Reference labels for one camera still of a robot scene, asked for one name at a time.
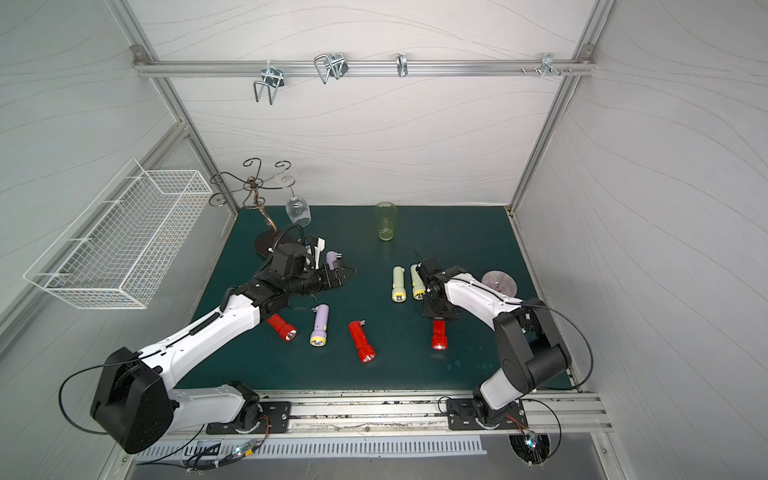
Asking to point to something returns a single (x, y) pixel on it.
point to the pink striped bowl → (501, 281)
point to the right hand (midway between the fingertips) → (438, 312)
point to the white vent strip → (289, 446)
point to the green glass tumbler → (386, 214)
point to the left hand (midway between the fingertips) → (347, 274)
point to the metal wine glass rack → (266, 242)
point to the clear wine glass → (298, 210)
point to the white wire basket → (120, 248)
